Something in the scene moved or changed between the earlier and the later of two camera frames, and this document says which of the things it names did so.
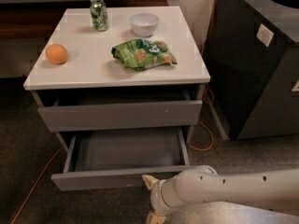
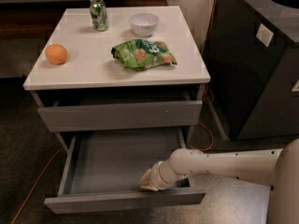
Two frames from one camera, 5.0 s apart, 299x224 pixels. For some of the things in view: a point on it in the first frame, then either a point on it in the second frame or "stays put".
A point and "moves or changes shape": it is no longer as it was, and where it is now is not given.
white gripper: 156,194 to 156,174
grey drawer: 112,159 moves or changes shape
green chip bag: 143,54 stays put
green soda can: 99,14 stays put
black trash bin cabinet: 250,62 stays put
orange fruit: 56,53 stays put
